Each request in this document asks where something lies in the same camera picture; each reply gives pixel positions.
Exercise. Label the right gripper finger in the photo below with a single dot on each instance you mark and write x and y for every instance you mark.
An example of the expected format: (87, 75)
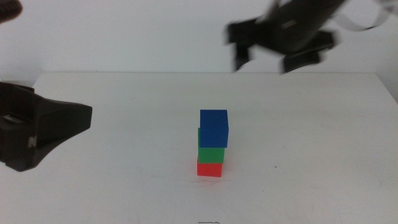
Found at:
(300, 61)
(242, 56)

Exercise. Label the blue cube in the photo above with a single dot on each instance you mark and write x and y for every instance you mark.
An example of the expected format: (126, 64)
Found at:
(214, 127)

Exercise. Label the green cube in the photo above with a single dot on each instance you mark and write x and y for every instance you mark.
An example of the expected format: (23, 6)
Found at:
(211, 155)

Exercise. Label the red cube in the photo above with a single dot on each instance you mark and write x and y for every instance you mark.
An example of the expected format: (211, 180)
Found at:
(210, 171)

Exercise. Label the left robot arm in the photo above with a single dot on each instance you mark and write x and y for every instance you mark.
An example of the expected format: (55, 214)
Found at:
(8, 9)

